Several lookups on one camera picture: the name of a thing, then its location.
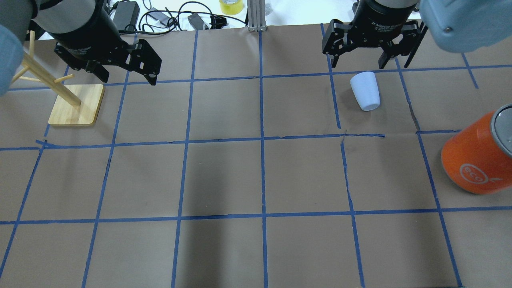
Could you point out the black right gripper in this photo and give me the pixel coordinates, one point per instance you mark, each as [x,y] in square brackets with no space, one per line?
[384,19]

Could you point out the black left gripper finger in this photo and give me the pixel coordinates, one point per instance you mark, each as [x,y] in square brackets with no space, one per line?
[140,58]
[77,60]

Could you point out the white plastic cup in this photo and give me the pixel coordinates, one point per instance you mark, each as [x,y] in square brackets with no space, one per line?
[366,91]

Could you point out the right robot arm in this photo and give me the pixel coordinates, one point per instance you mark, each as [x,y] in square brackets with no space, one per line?
[460,26]

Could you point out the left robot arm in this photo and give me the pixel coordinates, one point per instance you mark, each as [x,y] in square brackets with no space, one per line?
[86,38]

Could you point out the wooden cup rack stand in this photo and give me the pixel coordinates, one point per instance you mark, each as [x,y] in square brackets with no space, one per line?
[75,105]

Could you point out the black power adapter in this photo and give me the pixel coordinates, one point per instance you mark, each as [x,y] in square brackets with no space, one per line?
[125,15]

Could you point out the small black power brick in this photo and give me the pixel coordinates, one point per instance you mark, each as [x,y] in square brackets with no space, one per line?
[197,22]

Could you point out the yellow tape roll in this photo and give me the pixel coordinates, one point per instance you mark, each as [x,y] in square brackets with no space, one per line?
[231,7]

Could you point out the orange can with grey lid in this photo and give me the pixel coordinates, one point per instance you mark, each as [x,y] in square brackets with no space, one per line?
[478,159]

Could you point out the aluminium frame post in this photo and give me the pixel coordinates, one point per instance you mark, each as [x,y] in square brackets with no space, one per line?
[256,15]

